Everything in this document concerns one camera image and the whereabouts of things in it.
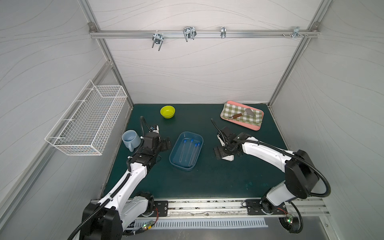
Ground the clear test tube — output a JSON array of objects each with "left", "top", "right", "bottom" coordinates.
[
  {"left": 193, "top": 143, "right": 201, "bottom": 166},
  {"left": 179, "top": 139, "right": 187, "bottom": 163}
]

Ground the test tube with blue cap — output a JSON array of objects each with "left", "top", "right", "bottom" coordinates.
[{"left": 190, "top": 143, "right": 200, "bottom": 166}]

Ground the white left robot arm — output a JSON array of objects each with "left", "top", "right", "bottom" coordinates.
[{"left": 68, "top": 117, "right": 172, "bottom": 240}]

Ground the blue translucent plastic container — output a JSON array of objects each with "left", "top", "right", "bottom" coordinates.
[{"left": 169, "top": 132, "right": 204, "bottom": 172}]

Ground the light blue ribbed mug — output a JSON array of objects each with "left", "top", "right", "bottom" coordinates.
[{"left": 122, "top": 130, "right": 141, "bottom": 153}]

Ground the yellow-green plastic bowl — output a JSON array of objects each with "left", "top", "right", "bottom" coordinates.
[{"left": 160, "top": 106, "right": 176, "bottom": 119}]

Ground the pink tray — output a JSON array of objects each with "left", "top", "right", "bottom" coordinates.
[{"left": 219, "top": 100, "right": 265, "bottom": 132}]

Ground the metal U-bolt hook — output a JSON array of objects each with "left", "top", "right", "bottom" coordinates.
[{"left": 152, "top": 33, "right": 164, "bottom": 51}]

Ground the metal clamp hook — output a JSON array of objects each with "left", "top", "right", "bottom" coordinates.
[{"left": 183, "top": 27, "right": 197, "bottom": 42}]

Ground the spatula with wooden handle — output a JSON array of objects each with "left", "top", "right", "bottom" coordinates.
[{"left": 228, "top": 108, "right": 256, "bottom": 120}]

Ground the white wire basket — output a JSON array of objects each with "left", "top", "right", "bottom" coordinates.
[{"left": 45, "top": 80, "right": 127, "bottom": 156}]

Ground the white slotted cable duct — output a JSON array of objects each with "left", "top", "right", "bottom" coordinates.
[{"left": 152, "top": 218, "right": 269, "bottom": 230}]

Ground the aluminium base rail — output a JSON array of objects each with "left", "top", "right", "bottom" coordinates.
[{"left": 155, "top": 198, "right": 331, "bottom": 219}]

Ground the small metal ring hook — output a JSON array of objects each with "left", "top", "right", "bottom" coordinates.
[{"left": 221, "top": 27, "right": 227, "bottom": 39}]

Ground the aluminium top rail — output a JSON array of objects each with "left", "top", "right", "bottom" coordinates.
[{"left": 90, "top": 29, "right": 321, "bottom": 39}]

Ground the metal bracket hook right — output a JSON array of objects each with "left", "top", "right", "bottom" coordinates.
[{"left": 282, "top": 27, "right": 309, "bottom": 39}]

